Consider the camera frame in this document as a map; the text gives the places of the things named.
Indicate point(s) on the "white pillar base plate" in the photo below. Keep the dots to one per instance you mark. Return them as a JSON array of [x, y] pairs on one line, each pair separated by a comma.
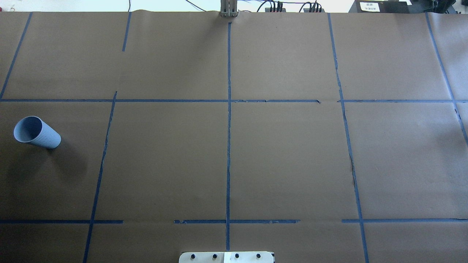
[[227, 257]]

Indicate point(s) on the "black power box with label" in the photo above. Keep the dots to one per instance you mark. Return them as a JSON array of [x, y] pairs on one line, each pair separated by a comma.
[[379, 6]]

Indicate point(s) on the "aluminium frame post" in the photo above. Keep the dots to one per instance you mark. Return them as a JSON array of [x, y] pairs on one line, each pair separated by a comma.
[[228, 8]]

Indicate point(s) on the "blue ribbed plastic cup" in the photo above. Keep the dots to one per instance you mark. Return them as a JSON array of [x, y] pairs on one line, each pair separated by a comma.
[[34, 131]]

